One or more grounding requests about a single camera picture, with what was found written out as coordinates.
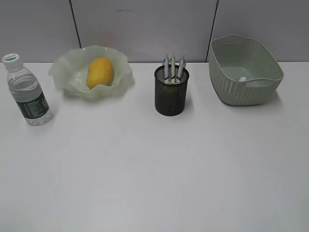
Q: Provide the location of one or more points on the light green plastic basket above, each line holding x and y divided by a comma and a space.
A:
235, 56

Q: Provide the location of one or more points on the white waste paper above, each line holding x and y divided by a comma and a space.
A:
241, 79

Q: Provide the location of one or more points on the frosted green wavy plate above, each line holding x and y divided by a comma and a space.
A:
70, 73

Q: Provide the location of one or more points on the grey grip pen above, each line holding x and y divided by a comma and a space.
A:
181, 67

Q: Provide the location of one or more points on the yellow mango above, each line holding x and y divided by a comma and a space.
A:
100, 72

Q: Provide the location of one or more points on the blue white pen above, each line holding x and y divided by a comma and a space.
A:
166, 68

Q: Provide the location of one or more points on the beige white pen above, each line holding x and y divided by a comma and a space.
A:
172, 62

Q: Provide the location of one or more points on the yellow eraser printed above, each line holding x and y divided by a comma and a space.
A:
171, 83

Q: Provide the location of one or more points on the black mesh pen holder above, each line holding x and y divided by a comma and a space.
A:
169, 99

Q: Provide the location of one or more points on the clear water bottle green label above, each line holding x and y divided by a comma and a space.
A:
26, 91

